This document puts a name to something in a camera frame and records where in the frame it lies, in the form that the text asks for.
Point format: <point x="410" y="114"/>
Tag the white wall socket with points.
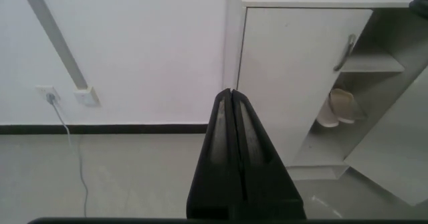
<point x="47" y="92"/>

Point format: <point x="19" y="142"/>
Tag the white junction box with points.
<point x="86" y="96"/>

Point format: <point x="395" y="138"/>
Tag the dark object on cabinet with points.
<point x="420" y="5"/>

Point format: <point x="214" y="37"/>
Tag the white slipper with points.
<point x="326" y="117"/>

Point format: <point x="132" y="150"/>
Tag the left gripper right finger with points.
<point x="267" y="187"/>

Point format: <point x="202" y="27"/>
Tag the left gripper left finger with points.
<point x="214" y="180"/>

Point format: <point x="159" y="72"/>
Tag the white shoe cabinet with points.
<point x="368" y="83"/>

